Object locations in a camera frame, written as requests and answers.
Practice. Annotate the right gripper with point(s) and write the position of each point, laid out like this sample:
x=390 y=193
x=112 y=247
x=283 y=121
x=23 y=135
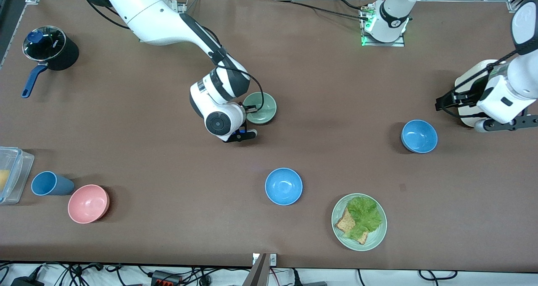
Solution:
x=245 y=108

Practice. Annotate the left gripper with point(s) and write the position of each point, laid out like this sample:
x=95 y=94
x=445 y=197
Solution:
x=465 y=96

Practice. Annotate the pale green bowl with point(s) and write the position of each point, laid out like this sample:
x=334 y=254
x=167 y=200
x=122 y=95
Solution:
x=265 y=109

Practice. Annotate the blue bowl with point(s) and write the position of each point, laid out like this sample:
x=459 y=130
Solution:
x=420 y=135
x=283 y=186

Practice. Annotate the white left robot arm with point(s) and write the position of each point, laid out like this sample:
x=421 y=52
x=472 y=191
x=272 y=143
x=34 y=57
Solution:
x=395 y=13

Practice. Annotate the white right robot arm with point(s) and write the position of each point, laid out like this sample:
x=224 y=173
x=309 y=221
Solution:
x=155 y=17

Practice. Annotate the pink bowl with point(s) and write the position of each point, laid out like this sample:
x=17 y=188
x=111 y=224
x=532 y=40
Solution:
x=88 y=204

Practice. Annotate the white round object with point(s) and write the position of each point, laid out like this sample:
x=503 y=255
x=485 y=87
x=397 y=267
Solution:
x=473 y=74

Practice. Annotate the green lettuce leaf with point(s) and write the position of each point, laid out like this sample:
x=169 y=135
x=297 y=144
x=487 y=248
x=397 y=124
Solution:
x=365 y=214

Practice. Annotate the brown bread slice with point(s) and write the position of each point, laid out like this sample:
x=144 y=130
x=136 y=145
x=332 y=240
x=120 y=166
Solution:
x=345 y=224

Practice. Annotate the pale green plate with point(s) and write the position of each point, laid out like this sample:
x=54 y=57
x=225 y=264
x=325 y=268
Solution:
x=374 y=239

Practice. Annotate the black orange power strip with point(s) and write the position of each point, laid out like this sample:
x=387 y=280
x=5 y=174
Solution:
x=166 y=279

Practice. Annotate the blue plastic cup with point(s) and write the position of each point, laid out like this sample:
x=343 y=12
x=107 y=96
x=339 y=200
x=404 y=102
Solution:
x=52 y=184

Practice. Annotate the glass lid blue knob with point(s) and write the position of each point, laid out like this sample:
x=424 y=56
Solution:
x=46 y=46

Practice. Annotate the clear plastic food container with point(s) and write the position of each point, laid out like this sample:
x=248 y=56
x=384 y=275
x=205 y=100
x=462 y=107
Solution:
x=21 y=168

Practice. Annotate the yellow food piece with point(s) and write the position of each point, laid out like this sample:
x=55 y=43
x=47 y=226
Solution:
x=3 y=179

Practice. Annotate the black power adapter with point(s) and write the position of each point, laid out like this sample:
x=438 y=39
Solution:
x=25 y=282

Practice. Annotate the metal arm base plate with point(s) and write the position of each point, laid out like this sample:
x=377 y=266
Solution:
x=181 y=8
x=380 y=44

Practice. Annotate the small white table bracket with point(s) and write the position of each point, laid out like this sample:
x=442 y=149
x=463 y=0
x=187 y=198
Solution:
x=273 y=259

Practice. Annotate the grey camera stand pole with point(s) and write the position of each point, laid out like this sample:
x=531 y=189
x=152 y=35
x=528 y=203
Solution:
x=257 y=275

